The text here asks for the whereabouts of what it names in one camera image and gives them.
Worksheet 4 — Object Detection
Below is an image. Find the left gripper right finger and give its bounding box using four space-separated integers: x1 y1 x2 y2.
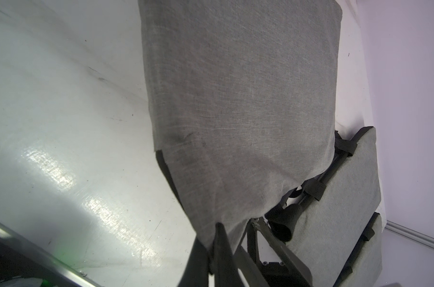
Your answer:
213 222 244 287

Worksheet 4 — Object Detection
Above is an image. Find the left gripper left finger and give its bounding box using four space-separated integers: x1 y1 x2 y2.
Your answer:
178 238 209 287

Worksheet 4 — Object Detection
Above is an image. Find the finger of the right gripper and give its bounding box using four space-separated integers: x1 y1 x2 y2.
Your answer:
234 218 313 287

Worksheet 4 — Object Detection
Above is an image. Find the grey laptop bag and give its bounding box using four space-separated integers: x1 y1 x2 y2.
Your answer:
139 1 342 248
334 212 382 287
265 126 383 287

